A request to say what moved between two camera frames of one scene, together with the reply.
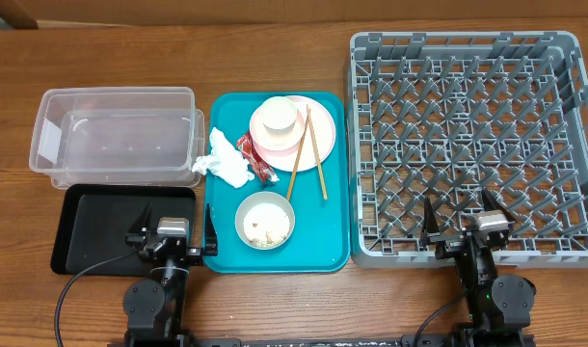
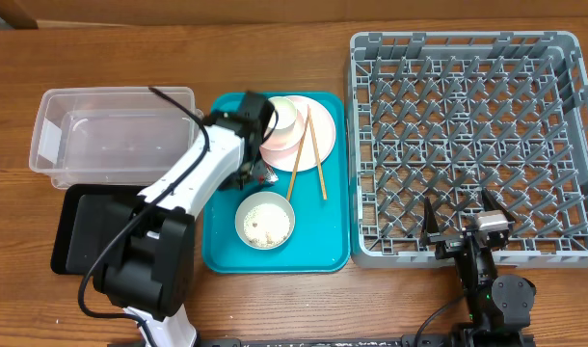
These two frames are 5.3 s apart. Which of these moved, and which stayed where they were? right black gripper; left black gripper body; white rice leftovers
Moved: left black gripper body
Stayed: white rice leftovers; right black gripper
